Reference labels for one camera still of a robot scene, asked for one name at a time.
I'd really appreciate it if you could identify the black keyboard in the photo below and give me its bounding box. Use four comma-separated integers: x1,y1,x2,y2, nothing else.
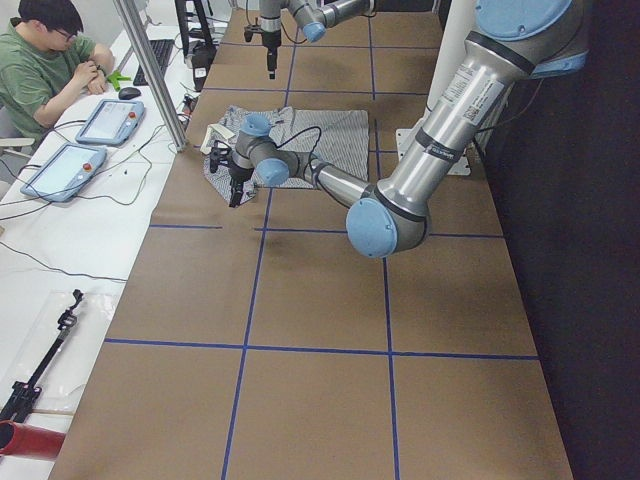
133,39,175,86

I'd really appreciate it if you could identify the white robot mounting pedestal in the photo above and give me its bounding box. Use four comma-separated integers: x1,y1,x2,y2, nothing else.
396,0,476,176

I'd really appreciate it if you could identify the blue teach pendant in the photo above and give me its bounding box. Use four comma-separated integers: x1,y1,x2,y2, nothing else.
20,142,107,202
75,99,145,146

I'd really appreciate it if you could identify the black handheld gripper stick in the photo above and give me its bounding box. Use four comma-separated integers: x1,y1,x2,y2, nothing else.
1,289,84,423

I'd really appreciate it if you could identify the aluminium frame post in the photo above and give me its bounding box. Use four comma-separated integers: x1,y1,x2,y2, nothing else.
113,0,187,152

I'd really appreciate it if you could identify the green plastic tool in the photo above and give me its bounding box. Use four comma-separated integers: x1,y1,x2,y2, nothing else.
106,70,131,92

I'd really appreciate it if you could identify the lower blue teach pendant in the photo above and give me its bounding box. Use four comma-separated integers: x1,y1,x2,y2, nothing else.
20,142,107,202

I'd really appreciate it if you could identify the upper blue teach pendant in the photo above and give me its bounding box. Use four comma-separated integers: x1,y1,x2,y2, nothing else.
75,99,145,146

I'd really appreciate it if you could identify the black computer mouse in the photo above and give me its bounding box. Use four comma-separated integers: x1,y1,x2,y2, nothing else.
118,87,141,100

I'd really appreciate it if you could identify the black box with label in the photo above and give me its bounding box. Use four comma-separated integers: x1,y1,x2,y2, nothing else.
192,43,217,92

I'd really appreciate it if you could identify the striped collared shirt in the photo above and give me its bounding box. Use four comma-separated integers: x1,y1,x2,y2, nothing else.
201,105,369,204

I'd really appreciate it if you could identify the red cylinder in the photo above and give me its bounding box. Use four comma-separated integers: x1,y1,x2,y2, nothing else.
1,420,66,460

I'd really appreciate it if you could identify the person in green shirt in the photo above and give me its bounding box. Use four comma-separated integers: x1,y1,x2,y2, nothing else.
1,1,114,141

